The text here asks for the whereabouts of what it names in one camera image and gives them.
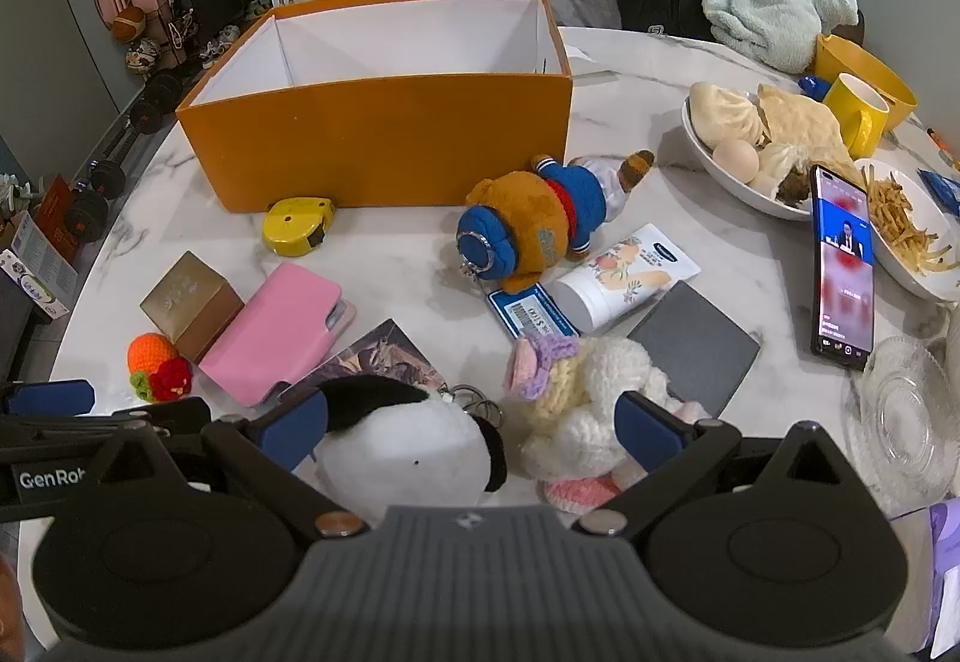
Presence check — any small gold box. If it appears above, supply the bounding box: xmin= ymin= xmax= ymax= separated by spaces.
xmin=140 ymin=251 xmax=245 ymax=364

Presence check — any black dumbbell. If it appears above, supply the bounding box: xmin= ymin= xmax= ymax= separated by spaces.
xmin=64 ymin=159 xmax=130 ymax=244
xmin=129 ymin=69 xmax=185 ymax=134

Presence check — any blue barcode tag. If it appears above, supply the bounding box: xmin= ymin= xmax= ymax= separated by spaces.
xmin=487 ymin=281 xmax=582 ymax=340

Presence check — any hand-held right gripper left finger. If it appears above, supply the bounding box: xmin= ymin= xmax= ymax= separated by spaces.
xmin=91 ymin=390 xmax=372 ymax=544

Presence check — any white cream tube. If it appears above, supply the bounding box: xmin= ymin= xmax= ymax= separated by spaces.
xmin=553 ymin=223 xmax=702 ymax=333

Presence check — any pile of potato strips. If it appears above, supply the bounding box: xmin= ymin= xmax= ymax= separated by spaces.
xmin=862 ymin=170 xmax=960 ymax=277

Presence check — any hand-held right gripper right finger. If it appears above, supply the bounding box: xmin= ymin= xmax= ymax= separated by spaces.
xmin=571 ymin=390 xmax=852 ymax=541

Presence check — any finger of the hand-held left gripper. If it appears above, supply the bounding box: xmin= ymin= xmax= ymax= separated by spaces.
xmin=0 ymin=396 xmax=213 ymax=439
xmin=0 ymin=379 xmax=97 ymax=418

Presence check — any purple box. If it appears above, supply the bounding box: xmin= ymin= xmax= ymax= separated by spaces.
xmin=889 ymin=497 xmax=960 ymax=659

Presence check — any steamed bun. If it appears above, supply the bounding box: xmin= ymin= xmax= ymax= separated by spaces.
xmin=756 ymin=140 xmax=812 ymax=198
xmin=688 ymin=80 xmax=766 ymax=149

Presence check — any black smartphone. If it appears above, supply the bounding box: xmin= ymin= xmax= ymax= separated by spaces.
xmin=810 ymin=164 xmax=878 ymax=372

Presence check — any pink phone case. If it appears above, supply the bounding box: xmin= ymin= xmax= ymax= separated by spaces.
xmin=199 ymin=262 xmax=357 ymax=409

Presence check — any yellow bowl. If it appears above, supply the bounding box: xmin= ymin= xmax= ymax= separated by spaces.
xmin=814 ymin=33 xmax=920 ymax=134

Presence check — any white food bowl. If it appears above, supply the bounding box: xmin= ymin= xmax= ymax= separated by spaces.
xmin=681 ymin=83 xmax=863 ymax=222

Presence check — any clear glass dish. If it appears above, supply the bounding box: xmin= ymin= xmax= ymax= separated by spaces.
xmin=840 ymin=336 xmax=960 ymax=514

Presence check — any yellow mug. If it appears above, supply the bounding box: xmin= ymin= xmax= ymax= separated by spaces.
xmin=823 ymin=73 xmax=892 ymax=160

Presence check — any yellow tape measure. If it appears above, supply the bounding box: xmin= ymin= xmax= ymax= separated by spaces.
xmin=262 ymin=197 xmax=340 ymax=258

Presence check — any light blue fleece garment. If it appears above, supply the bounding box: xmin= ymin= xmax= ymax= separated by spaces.
xmin=701 ymin=0 xmax=861 ymax=74

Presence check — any crochet orange fruit charm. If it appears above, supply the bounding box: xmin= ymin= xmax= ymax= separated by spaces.
xmin=126 ymin=332 xmax=197 ymax=403

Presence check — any brown bear plush toy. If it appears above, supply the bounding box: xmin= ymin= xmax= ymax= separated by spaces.
xmin=456 ymin=148 xmax=657 ymax=294

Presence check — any illustrated card box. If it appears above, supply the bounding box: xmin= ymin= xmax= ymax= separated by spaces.
xmin=281 ymin=318 xmax=451 ymax=409

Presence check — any orange cardboard box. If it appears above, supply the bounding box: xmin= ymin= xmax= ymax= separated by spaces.
xmin=175 ymin=0 xmax=575 ymax=213

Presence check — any flatbread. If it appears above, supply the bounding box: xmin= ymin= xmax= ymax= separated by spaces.
xmin=756 ymin=84 xmax=862 ymax=174

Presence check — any orange marker pen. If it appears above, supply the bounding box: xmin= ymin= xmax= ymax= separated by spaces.
xmin=926 ymin=125 xmax=959 ymax=169

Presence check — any white crochet doll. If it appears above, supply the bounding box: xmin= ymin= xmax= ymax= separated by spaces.
xmin=504 ymin=332 xmax=713 ymax=507

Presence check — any white printed carton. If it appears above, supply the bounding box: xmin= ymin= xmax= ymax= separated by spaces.
xmin=0 ymin=210 xmax=80 ymax=322

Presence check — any black and white plush toy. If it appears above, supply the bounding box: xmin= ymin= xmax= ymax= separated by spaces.
xmin=300 ymin=373 xmax=509 ymax=511

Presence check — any basketball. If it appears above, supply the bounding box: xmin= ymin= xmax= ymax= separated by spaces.
xmin=124 ymin=38 xmax=163 ymax=78
xmin=112 ymin=5 xmax=148 ymax=42

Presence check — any dark grey box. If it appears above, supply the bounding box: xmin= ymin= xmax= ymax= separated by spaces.
xmin=626 ymin=281 xmax=762 ymax=419

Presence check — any blue snack packet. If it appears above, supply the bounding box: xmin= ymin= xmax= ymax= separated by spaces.
xmin=919 ymin=170 xmax=960 ymax=218

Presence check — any pair of sneakers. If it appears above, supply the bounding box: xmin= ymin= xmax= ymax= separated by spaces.
xmin=199 ymin=23 xmax=245 ymax=68

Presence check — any white plate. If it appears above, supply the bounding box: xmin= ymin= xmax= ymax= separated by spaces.
xmin=853 ymin=158 xmax=960 ymax=303

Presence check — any egg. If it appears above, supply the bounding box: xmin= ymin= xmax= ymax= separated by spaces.
xmin=711 ymin=139 xmax=760 ymax=185

